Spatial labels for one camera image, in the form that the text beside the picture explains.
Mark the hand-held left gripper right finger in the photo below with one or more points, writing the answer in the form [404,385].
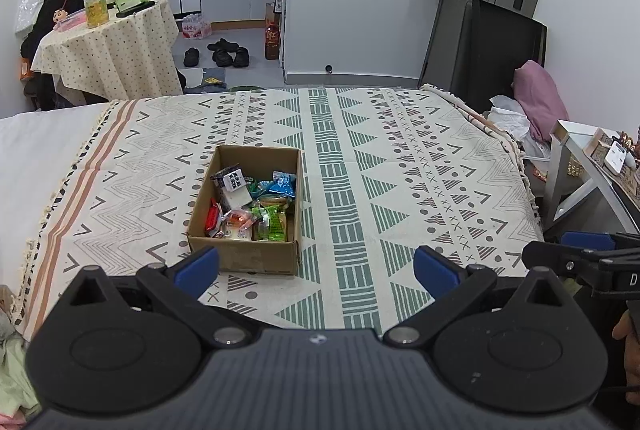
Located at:
[436,271]

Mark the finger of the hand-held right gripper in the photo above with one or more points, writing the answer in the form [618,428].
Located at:
[587,240]
[555,257]

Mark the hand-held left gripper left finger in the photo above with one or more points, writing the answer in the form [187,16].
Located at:
[197,271]

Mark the brown cardboard box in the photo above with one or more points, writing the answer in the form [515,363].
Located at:
[240,257]

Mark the red snack packet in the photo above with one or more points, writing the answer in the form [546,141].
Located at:
[214,216]

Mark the clear orange snack packet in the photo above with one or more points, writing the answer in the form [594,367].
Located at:
[237,225]

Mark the bright green snack packet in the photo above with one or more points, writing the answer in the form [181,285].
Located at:
[270,222]

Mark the white black-label snack packet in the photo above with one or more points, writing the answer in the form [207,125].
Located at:
[234,190]

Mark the teal cracker packet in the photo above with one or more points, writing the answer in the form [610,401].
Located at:
[274,201]

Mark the blue and white snack packet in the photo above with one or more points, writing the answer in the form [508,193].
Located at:
[284,184]

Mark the person's right hand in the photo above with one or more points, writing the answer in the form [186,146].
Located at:
[630,345]

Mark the brown patterned tray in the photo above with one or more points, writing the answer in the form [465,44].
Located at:
[627,182]

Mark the gold woven basket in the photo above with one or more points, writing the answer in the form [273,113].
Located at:
[576,168]

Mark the white small device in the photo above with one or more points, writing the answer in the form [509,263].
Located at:
[615,158]

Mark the white side table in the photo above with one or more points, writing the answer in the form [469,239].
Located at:
[567,145]

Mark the white crumpled plastic bag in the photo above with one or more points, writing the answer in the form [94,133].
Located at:
[510,123]

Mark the pink cloth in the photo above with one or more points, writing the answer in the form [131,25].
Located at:
[542,100]

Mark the dark blue folded bag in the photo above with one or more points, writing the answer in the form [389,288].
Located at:
[212,83]

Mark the white bed sheet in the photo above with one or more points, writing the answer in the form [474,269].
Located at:
[40,160]

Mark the black crumpled cloth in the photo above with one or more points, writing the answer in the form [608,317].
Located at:
[181,79]

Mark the pale green cloth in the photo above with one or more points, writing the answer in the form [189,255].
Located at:
[15,370]

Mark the black sandal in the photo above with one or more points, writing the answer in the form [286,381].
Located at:
[241,57]
[222,58]
[222,45]
[191,58]

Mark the dotted cream tablecloth table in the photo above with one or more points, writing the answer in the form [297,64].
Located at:
[105,55]

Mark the large red-brown bottle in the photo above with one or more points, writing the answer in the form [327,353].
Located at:
[272,43]

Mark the pink pack of water bottles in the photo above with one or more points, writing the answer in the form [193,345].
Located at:
[196,27]

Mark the flat black device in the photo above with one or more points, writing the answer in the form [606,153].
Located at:
[137,8]

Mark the black spray bottle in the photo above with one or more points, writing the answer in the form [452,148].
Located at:
[278,8]

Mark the green and white tissue pack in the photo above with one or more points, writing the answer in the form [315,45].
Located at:
[131,0]

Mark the pink cartoon box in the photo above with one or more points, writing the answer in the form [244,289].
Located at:
[70,20]

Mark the black garment on chair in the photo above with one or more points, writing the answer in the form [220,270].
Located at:
[45,20]

